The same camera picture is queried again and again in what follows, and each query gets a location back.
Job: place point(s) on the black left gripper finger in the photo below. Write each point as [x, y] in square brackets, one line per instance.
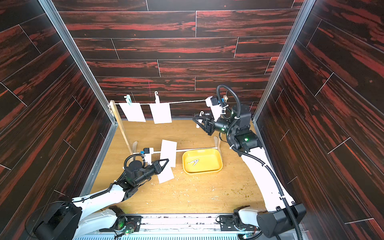
[161, 164]
[158, 168]

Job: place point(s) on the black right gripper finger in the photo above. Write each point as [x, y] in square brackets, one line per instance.
[205, 116]
[204, 125]

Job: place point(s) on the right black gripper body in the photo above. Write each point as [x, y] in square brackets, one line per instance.
[208, 127]

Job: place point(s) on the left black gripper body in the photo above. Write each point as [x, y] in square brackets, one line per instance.
[148, 172]

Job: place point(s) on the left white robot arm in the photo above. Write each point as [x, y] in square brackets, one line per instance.
[67, 220]

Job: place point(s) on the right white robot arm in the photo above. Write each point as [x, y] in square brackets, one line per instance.
[233, 119]

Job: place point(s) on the yellow plastic tray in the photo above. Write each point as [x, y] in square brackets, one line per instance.
[210, 161]

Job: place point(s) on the green white clothespin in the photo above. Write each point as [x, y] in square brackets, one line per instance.
[128, 99]

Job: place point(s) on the aluminium corner profile left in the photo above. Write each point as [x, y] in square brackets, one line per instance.
[58, 23]

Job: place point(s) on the aluminium corner profile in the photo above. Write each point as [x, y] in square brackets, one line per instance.
[58, 23]
[292, 37]

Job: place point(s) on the aluminium corner profile right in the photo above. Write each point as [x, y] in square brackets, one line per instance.
[292, 37]

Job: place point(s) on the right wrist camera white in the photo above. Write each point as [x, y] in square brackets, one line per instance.
[216, 108]

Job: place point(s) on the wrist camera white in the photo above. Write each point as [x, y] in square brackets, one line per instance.
[147, 152]
[216, 108]

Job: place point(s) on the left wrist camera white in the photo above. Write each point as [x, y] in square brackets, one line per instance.
[147, 152]

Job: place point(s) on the wooden string rack frame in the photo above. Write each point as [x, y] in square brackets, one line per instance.
[113, 109]

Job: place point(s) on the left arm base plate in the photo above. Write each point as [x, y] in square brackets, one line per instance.
[128, 224]

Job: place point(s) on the aluminium front rail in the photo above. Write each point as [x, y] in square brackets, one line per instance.
[194, 223]

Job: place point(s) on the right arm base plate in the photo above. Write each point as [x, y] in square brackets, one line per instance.
[227, 223]

